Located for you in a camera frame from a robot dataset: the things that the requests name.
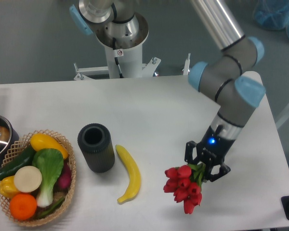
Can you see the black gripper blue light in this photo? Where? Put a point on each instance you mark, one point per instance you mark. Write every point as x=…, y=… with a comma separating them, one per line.
x=213, y=149

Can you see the red tulip bouquet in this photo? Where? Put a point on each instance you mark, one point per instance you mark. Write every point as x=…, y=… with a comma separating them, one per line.
x=185, y=183

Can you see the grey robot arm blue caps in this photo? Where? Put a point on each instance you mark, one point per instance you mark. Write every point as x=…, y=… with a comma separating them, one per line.
x=223, y=82

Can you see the yellow banana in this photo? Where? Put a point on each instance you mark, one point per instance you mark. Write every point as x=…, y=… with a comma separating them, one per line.
x=135, y=180

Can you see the dark grey ribbed vase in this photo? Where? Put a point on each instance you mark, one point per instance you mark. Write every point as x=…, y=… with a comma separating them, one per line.
x=95, y=143

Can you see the green bok choy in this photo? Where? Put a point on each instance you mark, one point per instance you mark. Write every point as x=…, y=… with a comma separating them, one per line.
x=50, y=163

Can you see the yellow squash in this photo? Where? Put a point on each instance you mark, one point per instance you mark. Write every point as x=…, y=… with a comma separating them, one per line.
x=41, y=141

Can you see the green bean pod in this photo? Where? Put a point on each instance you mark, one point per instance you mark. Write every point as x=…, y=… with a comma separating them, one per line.
x=51, y=209

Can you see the blue plastic bag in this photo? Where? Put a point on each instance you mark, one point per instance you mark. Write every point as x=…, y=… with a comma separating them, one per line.
x=272, y=15

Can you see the cream round slice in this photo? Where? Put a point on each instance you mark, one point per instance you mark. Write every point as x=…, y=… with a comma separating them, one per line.
x=27, y=179

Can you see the dark green cucumber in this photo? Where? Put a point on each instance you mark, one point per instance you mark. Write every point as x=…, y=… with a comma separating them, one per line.
x=24, y=159

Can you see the orange fruit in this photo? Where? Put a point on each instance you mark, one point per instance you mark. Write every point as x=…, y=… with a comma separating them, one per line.
x=23, y=206

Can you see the woven wicker basket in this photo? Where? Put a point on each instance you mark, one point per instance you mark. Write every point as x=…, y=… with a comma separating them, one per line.
x=64, y=196

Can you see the yellow bell pepper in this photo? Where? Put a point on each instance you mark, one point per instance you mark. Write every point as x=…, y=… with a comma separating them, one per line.
x=8, y=188

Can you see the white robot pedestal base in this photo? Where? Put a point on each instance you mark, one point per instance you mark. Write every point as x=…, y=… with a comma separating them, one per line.
x=123, y=45

